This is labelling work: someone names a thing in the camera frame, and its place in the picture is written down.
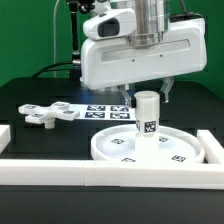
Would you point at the white U-shaped fence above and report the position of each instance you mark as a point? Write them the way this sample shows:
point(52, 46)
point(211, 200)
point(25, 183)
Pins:
point(206, 175)

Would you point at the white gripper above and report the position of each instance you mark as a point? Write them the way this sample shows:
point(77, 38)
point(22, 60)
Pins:
point(113, 62)

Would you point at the white round table top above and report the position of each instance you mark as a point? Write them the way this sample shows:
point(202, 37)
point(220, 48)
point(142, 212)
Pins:
point(148, 146)

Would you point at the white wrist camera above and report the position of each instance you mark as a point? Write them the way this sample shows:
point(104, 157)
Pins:
point(111, 24)

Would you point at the white marker sheet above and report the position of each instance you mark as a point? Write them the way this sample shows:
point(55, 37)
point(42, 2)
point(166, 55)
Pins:
point(103, 112)

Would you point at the white cross-shaped table base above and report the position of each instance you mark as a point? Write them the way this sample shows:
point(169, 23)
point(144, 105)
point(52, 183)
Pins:
point(36, 114)

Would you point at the black camera pole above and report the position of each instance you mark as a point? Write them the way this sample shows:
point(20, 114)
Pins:
point(84, 7)

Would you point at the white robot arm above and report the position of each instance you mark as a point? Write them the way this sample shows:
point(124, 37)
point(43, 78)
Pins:
point(133, 41)

